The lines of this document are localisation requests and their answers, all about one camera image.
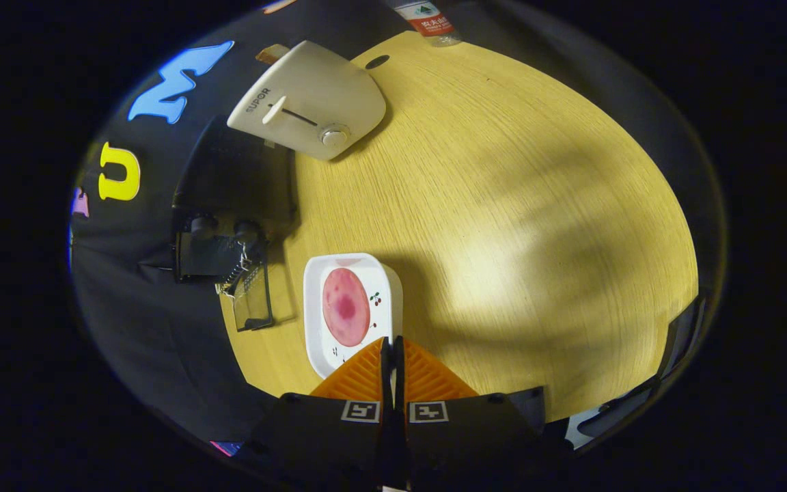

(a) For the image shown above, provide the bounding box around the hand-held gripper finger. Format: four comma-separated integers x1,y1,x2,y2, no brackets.
236,336,394,490
393,336,575,490

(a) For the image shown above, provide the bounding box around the pink ham slice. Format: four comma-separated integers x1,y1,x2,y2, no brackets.
322,267,372,348

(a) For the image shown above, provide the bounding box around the white square plate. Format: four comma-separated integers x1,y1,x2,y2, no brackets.
303,253,404,380

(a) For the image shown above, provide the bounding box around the black toaster oven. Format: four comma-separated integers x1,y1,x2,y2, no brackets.
171,116,299,332

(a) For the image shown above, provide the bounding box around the white toaster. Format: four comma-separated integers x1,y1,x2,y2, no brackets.
227,40,387,162

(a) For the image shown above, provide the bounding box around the clear plastic water bottle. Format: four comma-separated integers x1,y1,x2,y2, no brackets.
393,0,462,47

